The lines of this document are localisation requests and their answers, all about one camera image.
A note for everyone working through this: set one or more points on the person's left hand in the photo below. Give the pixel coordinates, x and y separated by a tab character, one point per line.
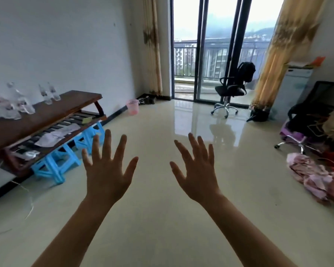
105	177

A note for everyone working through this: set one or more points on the person's right hand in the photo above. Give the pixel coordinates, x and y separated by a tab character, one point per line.
199	177

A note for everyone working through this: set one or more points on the person's left middle finger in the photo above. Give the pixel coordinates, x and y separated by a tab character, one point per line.
107	144

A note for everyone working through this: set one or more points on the person's left little finger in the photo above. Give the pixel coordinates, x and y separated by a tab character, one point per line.
86	161

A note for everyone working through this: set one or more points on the person's right thumb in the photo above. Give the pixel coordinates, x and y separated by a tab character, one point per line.
176	171

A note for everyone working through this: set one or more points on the person's left thumb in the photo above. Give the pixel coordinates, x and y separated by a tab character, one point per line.
130	168

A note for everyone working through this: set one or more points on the person's right middle finger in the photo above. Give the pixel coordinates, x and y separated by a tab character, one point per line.
194	147

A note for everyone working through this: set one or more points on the person's right little finger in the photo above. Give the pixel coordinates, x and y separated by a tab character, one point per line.
211	155

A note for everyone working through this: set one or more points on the person's left forearm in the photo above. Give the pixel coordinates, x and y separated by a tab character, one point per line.
78	233

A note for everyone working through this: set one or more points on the person's right forearm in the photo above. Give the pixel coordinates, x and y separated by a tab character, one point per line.
245	233

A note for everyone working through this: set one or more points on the blue plastic stool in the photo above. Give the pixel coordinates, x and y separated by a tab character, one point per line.
55	164
89	136

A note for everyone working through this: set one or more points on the yellow green small box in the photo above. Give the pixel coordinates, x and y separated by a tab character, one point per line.
86	119

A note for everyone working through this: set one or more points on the white crumpled paper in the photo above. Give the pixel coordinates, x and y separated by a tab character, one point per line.
57	135

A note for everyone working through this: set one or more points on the pink plastic waste basket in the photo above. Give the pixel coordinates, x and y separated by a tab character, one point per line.
132	106

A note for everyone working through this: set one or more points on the pair of dark shoes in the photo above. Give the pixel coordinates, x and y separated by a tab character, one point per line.
147	100

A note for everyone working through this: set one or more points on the dark wooden bench table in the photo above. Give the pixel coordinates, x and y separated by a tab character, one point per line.
41	119

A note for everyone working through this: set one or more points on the black bag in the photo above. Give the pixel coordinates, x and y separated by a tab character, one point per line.
258	115

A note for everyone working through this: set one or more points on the black swivel office chair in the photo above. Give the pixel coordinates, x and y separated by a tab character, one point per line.
229	90

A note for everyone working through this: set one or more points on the clear plastic water bottle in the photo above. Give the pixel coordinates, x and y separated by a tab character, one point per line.
22	101
46	95
54	93

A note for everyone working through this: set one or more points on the balcony metal railing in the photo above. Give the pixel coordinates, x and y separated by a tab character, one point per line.
189	56

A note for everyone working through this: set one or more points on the white cabinet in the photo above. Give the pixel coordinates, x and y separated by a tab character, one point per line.
292	88

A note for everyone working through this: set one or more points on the yellow patterned curtain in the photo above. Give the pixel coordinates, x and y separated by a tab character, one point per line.
284	50
152	47

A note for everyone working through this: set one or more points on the pink crumpled clothes heap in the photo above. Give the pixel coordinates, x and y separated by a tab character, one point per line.
317	175

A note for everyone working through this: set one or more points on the pile of clothes on chair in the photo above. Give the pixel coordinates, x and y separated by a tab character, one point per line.
322	126

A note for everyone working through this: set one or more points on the black mesh office chair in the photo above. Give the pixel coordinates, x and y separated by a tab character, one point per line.
320	94

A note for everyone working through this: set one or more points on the orange paper item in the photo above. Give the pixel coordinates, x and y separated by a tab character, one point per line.
317	61

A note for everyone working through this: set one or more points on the black sliding door frame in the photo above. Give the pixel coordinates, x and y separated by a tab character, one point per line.
201	50

